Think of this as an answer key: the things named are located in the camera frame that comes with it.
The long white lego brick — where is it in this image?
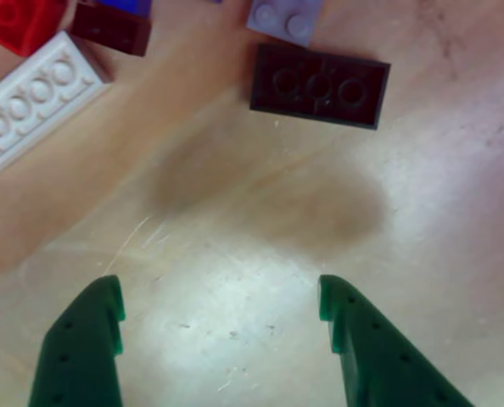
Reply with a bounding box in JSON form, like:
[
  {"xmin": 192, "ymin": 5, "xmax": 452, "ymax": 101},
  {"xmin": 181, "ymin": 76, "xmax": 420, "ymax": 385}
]
[{"xmin": 0, "ymin": 30, "xmax": 114, "ymax": 182}]

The dark green two-by-four lego brick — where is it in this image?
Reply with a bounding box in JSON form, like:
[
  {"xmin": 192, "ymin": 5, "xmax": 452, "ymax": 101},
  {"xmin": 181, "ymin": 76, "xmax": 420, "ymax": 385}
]
[{"xmin": 249, "ymin": 42, "xmax": 392, "ymax": 133}]

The red lego brick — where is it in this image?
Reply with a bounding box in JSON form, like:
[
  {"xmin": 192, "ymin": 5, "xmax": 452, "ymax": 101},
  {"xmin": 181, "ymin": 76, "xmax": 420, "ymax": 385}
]
[{"xmin": 0, "ymin": 0, "xmax": 69, "ymax": 59}]

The small black lego brick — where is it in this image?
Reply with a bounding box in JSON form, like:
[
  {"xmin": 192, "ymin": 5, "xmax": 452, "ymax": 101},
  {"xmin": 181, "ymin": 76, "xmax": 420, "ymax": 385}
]
[{"xmin": 70, "ymin": 2, "xmax": 152, "ymax": 58}]

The light grey two-by-two lego brick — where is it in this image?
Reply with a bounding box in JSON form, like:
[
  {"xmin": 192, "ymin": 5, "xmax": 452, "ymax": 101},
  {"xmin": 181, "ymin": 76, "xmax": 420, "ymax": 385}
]
[{"xmin": 246, "ymin": 0, "xmax": 324, "ymax": 47}]

